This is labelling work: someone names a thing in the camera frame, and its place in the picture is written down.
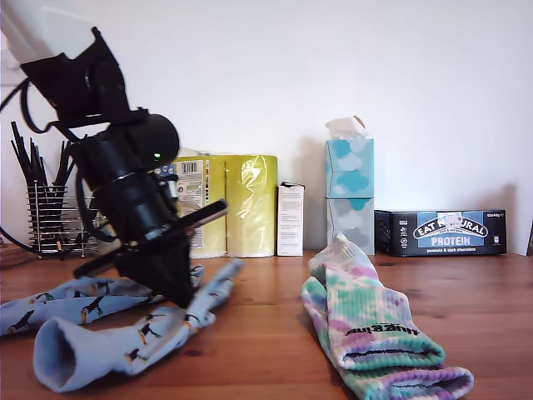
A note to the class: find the yellow paper towel pack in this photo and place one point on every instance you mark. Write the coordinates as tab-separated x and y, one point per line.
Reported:
250	200

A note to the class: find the white tissue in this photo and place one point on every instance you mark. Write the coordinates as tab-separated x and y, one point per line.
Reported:
343	127

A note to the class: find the narrow white carton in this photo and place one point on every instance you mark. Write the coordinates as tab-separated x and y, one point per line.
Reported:
290	221

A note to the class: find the blue toucan print sock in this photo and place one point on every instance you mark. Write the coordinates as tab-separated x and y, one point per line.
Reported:
125	337
62	304

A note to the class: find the tie-dye Hugging Face sock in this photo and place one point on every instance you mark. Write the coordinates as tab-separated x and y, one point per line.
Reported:
416	383
362	300

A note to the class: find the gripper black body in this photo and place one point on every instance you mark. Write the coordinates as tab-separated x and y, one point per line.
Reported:
141	208

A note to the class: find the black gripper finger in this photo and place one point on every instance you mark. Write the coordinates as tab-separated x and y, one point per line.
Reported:
179	266
150	275

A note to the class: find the Eat Natural protein bar box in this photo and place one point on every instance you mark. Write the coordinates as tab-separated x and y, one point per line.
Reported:
449	233

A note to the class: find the black stick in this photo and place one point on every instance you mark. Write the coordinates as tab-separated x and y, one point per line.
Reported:
19	141
59	162
35	160

